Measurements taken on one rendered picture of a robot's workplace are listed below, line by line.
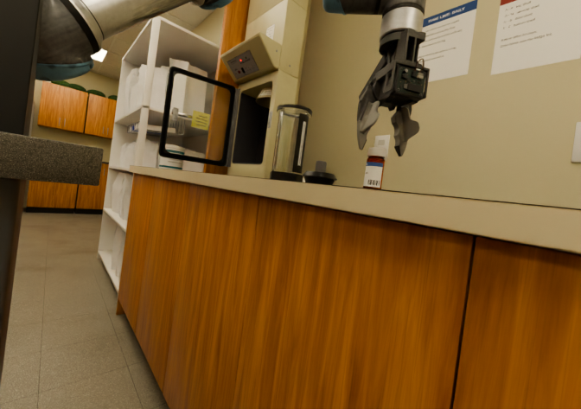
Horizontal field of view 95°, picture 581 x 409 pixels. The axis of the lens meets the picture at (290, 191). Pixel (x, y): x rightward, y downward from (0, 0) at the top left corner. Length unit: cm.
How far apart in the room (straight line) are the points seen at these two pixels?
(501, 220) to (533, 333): 12
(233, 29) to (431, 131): 107
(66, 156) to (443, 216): 41
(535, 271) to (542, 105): 81
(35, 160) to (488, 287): 49
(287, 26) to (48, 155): 110
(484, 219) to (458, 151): 80
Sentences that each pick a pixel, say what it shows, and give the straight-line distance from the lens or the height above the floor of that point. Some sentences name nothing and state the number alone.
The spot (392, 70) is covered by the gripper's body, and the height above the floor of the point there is 115.
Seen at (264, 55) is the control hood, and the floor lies 145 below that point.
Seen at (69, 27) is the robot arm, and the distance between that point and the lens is 68.
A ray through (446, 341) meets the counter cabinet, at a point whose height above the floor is 76.
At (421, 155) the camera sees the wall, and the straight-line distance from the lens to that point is 119.
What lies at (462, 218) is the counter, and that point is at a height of 92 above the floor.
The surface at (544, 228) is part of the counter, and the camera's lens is 36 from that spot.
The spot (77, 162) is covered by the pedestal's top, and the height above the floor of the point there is 92.
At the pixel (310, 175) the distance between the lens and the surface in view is 66.
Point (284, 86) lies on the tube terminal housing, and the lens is 121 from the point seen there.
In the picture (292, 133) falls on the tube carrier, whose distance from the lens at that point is 79.
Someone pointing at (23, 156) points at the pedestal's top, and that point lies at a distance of 34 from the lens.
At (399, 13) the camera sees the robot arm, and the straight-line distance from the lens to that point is 60.
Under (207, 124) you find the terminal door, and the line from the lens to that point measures 135.
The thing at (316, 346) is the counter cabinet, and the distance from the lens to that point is 56.
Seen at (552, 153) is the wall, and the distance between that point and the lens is 111.
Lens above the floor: 92
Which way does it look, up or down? level
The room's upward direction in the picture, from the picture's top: 8 degrees clockwise
